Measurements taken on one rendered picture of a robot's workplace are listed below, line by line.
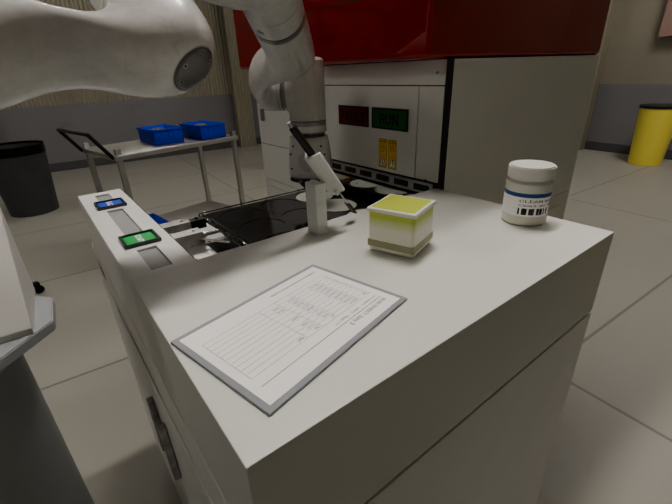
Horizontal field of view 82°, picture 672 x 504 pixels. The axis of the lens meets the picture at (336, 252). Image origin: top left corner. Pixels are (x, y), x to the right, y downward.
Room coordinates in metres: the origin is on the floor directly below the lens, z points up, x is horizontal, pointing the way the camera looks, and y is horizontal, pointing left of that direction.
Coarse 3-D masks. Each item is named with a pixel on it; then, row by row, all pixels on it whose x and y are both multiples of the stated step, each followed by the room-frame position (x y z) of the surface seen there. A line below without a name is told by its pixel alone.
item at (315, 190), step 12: (312, 156) 0.59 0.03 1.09; (312, 168) 0.60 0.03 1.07; (324, 168) 0.59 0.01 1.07; (312, 180) 0.61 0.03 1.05; (324, 180) 0.60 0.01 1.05; (336, 180) 0.60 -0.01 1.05; (312, 192) 0.59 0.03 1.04; (324, 192) 0.59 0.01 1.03; (336, 192) 0.61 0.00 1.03; (312, 204) 0.59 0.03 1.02; (324, 204) 0.59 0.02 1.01; (312, 216) 0.59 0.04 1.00; (324, 216) 0.59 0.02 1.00; (312, 228) 0.59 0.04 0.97; (324, 228) 0.59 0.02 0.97
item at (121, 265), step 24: (120, 192) 0.92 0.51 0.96; (96, 216) 0.74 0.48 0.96; (120, 216) 0.75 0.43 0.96; (144, 216) 0.73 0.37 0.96; (96, 240) 0.76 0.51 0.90; (168, 240) 0.60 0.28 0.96; (120, 264) 0.52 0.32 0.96; (144, 264) 0.51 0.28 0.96; (168, 264) 0.52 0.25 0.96; (120, 288) 0.59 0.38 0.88; (144, 336) 0.47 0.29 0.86
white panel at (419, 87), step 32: (352, 64) 1.05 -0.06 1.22; (384, 64) 0.96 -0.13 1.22; (416, 64) 0.89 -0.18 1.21; (448, 64) 0.83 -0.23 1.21; (352, 96) 1.05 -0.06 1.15; (384, 96) 0.96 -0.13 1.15; (416, 96) 0.88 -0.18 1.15; (448, 96) 0.84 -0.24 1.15; (352, 128) 1.06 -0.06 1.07; (384, 128) 0.96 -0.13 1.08; (416, 128) 0.88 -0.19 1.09; (448, 128) 0.84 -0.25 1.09; (288, 160) 1.33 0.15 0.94; (352, 160) 1.06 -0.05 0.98; (416, 160) 0.88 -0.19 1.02
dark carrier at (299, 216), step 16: (240, 208) 0.94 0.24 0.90; (256, 208) 0.93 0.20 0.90; (272, 208) 0.93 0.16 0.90; (288, 208) 0.93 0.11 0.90; (304, 208) 0.92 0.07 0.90; (224, 224) 0.83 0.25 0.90; (240, 224) 0.82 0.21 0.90; (256, 224) 0.82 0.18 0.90; (272, 224) 0.82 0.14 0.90; (288, 224) 0.81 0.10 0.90; (304, 224) 0.81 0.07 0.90; (256, 240) 0.73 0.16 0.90
